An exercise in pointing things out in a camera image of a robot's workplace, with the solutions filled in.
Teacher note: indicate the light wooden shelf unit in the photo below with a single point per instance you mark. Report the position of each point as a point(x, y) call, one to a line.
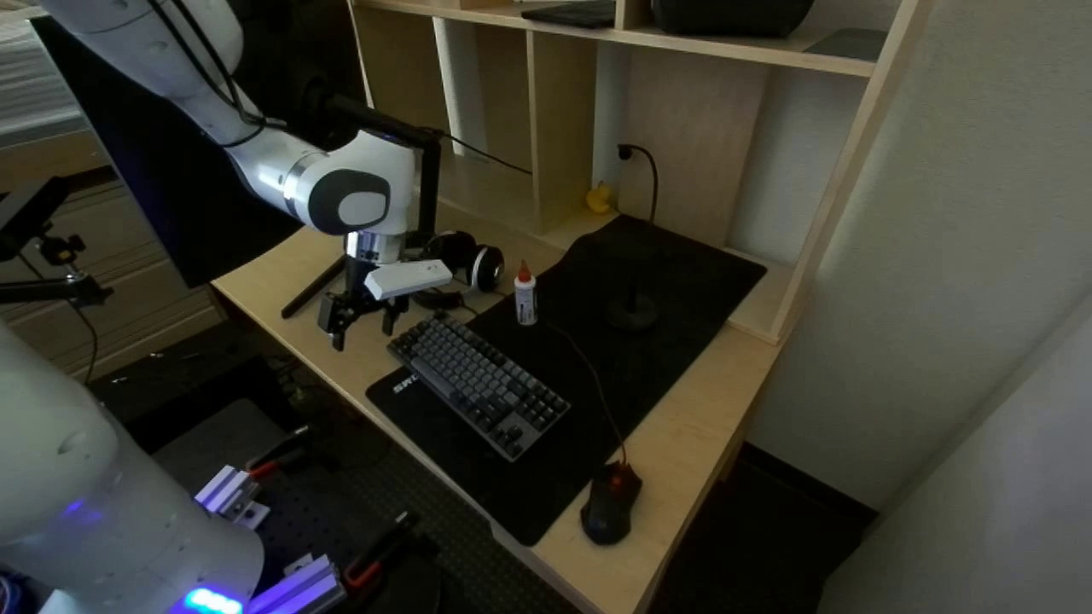
point(694, 137)

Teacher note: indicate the dark grey keyboard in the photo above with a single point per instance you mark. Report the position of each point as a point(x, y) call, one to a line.
point(479, 379)

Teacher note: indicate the black red computer mouse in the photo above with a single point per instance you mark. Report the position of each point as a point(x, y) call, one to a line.
point(612, 508)

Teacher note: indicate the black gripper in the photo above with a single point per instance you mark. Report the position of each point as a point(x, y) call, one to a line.
point(358, 282)

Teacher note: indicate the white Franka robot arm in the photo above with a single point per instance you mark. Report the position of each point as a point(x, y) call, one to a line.
point(172, 55)

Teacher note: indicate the flat black tablet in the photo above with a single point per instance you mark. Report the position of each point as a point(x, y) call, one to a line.
point(569, 12)

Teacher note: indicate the black gooseneck microphone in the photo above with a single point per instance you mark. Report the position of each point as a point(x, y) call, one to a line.
point(632, 311)

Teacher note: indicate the black desk mat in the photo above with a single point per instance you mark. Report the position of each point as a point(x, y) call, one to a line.
point(661, 296)

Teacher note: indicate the black tripod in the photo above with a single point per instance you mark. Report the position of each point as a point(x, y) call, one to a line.
point(56, 245)

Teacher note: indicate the small yellow object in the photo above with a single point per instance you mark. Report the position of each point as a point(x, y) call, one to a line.
point(602, 204)

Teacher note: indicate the black perforated platform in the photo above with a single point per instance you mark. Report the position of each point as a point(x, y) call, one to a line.
point(454, 534)

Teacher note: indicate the white rectangular block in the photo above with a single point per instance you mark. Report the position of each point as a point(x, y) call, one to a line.
point(295, 584)

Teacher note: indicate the black white headphones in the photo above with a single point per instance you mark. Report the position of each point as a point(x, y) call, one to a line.
point(483, 268)

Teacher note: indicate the white glue bottle red cap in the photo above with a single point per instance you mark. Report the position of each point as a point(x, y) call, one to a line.
point(527, 303)

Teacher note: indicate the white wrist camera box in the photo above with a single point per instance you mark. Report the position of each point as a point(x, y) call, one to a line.
point(412, 279)

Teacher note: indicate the orange black clamp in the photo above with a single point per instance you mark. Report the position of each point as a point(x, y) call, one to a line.
point(378, 552)
point(276, 451)

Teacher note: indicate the white window blinds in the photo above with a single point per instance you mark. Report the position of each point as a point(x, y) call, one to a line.
point(35, 80)

